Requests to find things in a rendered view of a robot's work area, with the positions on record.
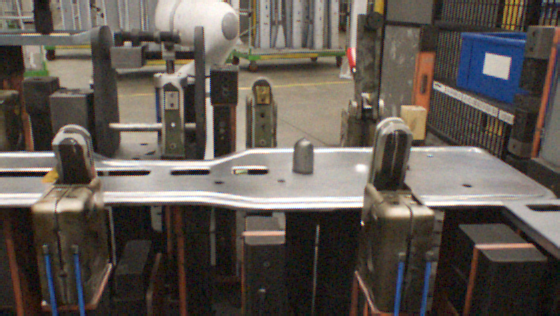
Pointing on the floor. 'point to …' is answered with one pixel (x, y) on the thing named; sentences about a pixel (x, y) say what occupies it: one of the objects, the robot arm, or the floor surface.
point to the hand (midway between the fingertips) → (43, 21)
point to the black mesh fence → (458, 66)
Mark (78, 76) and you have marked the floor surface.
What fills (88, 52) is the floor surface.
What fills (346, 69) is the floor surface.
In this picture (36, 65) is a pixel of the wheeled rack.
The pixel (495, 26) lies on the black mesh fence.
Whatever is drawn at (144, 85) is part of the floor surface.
